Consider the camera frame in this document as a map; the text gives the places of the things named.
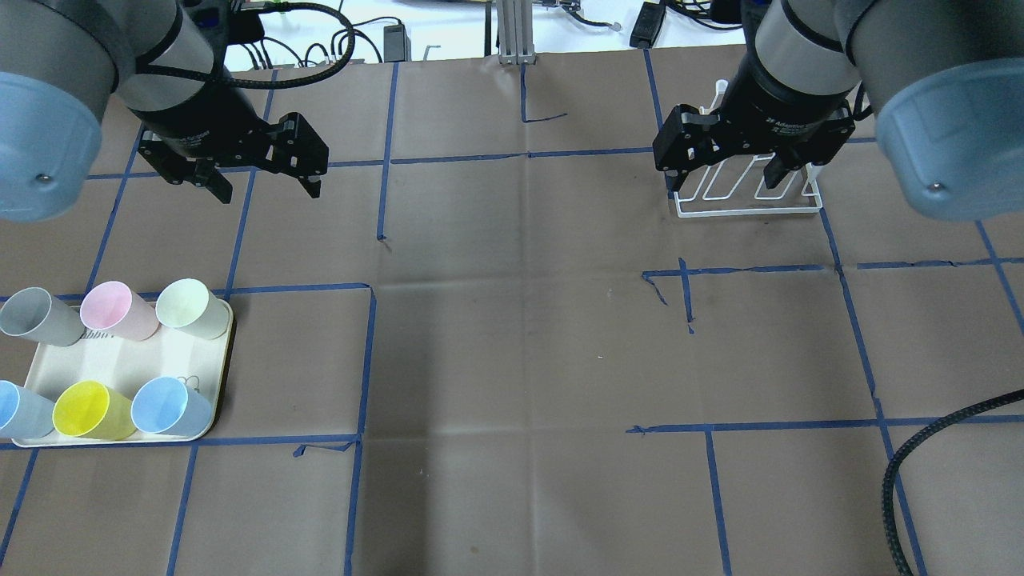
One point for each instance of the cream plastic tray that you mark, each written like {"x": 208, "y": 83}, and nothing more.
{"x": 125, "y": 366}

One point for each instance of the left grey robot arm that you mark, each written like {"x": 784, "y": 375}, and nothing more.
{"x": 62, "y": 61}

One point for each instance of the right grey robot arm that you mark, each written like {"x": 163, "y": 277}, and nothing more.
{"x": 943, "y": 80}

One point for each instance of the light blue plastic cup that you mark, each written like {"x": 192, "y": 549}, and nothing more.
{"x": 171, "y": 406}

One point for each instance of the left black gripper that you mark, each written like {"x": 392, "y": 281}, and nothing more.
{"x": 202, "y": 120}

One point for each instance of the white wire cup rack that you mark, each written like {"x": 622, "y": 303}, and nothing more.
{"x": 735, "y": 188}

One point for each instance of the pink plastic cup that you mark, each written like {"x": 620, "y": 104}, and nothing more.
{"x": 113, "y": 308}

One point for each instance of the aluminium frame post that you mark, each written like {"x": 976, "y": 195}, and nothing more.
{"x": 516, "y": 31}

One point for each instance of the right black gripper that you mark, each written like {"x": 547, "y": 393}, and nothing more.
{"x": 782, "y": 106}

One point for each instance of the grey plastic cup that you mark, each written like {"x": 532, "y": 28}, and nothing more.
{"x": 35, "y": 314}

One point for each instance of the black power adapter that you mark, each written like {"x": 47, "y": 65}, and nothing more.
{"x": 647, "y": 25}

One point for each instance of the yellow plastic cup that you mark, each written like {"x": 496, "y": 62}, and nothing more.
{"x": 93, "y": 410}

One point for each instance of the pale green plastic cup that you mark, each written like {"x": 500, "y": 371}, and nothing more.
{"x": 189, "y": 306}

